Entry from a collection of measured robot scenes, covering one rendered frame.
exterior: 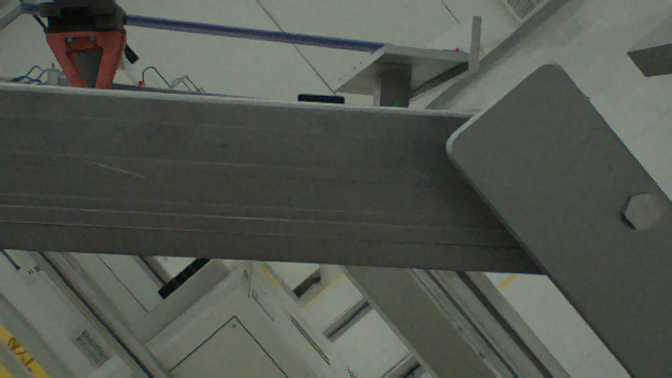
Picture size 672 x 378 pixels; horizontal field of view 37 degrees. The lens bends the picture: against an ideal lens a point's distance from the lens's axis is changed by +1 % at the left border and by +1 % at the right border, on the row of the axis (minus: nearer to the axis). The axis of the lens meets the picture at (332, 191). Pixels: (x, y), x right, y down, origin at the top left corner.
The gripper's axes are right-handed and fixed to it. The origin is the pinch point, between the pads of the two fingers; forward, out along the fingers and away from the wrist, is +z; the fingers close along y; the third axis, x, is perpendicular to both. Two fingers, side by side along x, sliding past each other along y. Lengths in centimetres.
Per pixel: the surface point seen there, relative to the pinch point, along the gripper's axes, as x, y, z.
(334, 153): 18, 60, 5
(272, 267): 19, -440, 77
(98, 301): -15, -81, 32
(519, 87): 24, 64, 3
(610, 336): 27, 64, 12
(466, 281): 37.4, -11.1, 21.9
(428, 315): 36, -28, 29
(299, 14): 59, -749, -93
